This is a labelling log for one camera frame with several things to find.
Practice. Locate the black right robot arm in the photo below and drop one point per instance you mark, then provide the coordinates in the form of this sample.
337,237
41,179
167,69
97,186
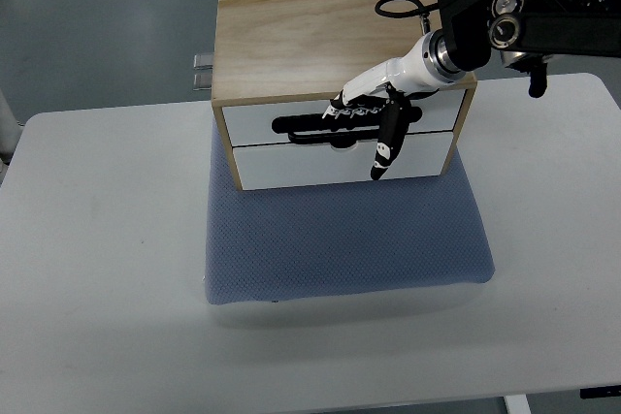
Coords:
526,32

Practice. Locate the black table control panel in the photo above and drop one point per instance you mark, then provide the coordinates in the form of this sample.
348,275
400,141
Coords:
601,392

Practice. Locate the white table leg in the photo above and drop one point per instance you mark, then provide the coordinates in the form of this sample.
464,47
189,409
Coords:
517,404

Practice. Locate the upper metal table clamp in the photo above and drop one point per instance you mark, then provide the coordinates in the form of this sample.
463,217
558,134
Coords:
203,61

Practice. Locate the metal table clamp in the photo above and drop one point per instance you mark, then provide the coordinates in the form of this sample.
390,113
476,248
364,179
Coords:
202,81
203,61

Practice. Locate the wooden drawer cabinet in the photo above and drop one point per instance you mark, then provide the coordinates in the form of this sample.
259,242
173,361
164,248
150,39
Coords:
282,51

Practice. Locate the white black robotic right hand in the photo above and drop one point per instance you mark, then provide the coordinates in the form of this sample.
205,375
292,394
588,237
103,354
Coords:
388,94

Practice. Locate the blue mesh mat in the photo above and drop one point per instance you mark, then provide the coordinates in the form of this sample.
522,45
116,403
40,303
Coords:
343,239

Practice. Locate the white drawer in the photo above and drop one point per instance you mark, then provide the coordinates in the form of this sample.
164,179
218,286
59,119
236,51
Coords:
252,124

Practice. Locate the lower metal table clamp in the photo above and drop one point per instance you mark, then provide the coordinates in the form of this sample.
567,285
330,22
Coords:
202,81

